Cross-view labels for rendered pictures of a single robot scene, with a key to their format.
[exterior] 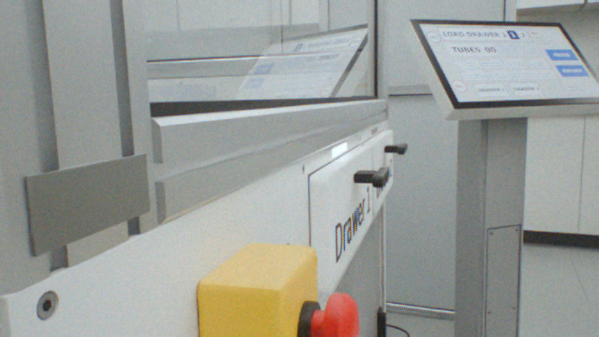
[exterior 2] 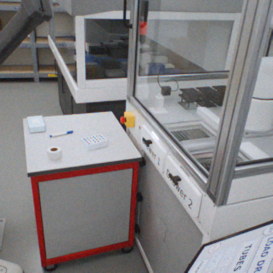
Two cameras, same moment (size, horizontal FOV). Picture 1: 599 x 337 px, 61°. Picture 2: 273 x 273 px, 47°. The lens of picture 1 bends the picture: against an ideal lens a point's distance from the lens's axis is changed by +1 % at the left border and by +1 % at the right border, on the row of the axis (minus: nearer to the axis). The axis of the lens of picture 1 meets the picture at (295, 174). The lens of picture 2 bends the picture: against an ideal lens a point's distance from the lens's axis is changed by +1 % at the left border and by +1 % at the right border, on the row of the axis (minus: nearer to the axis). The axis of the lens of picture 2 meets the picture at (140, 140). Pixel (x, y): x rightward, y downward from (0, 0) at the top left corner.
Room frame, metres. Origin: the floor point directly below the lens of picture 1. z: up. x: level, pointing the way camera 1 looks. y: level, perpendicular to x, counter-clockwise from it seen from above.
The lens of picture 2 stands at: (1.61, -0.94, 1.64)
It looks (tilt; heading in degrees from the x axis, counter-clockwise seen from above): 28 degrees down; 142
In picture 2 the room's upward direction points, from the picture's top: 4 degrees clockwise
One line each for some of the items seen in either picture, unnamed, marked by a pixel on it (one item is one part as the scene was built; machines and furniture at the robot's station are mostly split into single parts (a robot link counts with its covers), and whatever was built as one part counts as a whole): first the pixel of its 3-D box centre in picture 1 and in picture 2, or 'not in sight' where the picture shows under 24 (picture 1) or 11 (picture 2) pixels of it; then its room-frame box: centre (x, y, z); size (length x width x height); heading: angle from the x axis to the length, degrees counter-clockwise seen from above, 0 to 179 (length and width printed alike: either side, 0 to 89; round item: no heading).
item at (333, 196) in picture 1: (348, 203); (152, 147); (0.58, -0.06, 0.87); 0.29 x 0.02 x 0.11; 164
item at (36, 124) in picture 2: not in sight; (36, 124); (-0.12, -0.39, 0.78); 0.15 x 0.10 x 0.04; 166
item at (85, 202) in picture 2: not in sight; (79, 187); (0.10, -0.23, 0.38); 0.62 x 0.58 x 0.76; 164
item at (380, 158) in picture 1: (380, 167); (180, 184); (0.88, -0.15, 0.87); 0.29 x 0.02 x 0.11; 164
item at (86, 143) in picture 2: not in sight; (94, 142); (0.25, -0.20, 0.78); 0.12 x 0.08 x 0.04; 88
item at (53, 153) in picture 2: not in sight; (54, 152); (0.25, -0.43, 0.78); 0.07 x 0.07 x 0.04
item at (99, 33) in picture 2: not in sight; (120, 29); (-0.96, 0.75, 1.13); 1.78 x 1.14 x 0.45; 164
